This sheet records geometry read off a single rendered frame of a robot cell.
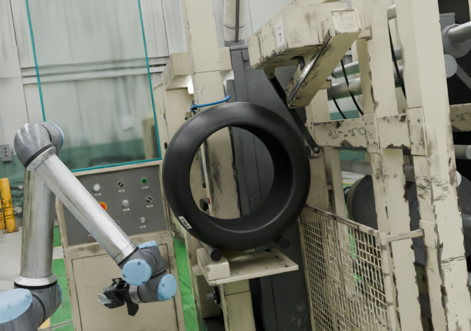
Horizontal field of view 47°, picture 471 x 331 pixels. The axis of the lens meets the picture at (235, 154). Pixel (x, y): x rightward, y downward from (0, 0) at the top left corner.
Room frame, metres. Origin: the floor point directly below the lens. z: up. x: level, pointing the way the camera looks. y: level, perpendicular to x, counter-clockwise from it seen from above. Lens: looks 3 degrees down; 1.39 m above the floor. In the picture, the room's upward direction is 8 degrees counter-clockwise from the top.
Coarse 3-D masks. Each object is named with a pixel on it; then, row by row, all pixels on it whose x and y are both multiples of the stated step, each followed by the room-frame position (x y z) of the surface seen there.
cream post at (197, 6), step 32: (192, 0) 2.46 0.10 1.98; (192, 32) 2.46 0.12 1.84; (192, 64) 2.47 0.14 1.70; (224, 96) 2.49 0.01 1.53; (224, 128) 2.48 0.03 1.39; (224, 160) 2.47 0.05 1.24; (224, 192) 2.47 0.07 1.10; (224, 256) 2.46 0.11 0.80; (224, 288) 2.46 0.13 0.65; (224, 320) 2.55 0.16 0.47
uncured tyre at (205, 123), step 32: (192, 128) 2.07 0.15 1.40; (256, 128) 2.39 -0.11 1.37; (288, 128) 2.14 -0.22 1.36; (192, 160) 2.05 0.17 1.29; (288, 160) 2.39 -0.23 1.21; (288, 192) 2.38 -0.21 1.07; (192, 224) 2.06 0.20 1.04; (224, 224) 2.35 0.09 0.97; (256, 224) 2.37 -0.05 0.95; (288, 224) 2.13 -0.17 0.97
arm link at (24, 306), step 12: (0, 300) 1.76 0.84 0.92; (12, 300) 1.75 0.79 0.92; (24, 300) 1.75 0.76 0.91; (36, 300) 1.85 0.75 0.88; (0, 312) 1.71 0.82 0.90; (12, 312) 1.72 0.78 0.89; (24, 312) 1.74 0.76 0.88; (36, 312) 1.81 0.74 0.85; (0, 324) 1.71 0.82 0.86; (12, 324) 1.72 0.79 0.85; (24, 324) 1.74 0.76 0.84; (36, 324) 1.80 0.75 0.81
